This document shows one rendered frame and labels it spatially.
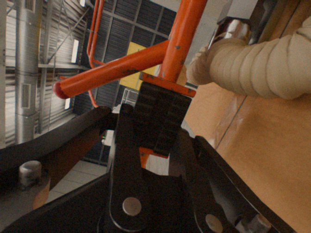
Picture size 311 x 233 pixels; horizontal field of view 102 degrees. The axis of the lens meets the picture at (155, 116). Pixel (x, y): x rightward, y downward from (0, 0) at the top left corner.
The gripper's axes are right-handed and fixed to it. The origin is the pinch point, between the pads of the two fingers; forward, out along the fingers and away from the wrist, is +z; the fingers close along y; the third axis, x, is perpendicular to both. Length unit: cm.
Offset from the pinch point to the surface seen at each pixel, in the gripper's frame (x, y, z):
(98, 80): 2.8, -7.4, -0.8
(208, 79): 7.4, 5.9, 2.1
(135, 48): 102, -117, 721
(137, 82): -58, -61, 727
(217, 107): 3.8, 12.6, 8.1
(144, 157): -4.2, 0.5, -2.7
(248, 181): -2.2, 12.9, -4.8
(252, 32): 14.2, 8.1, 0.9
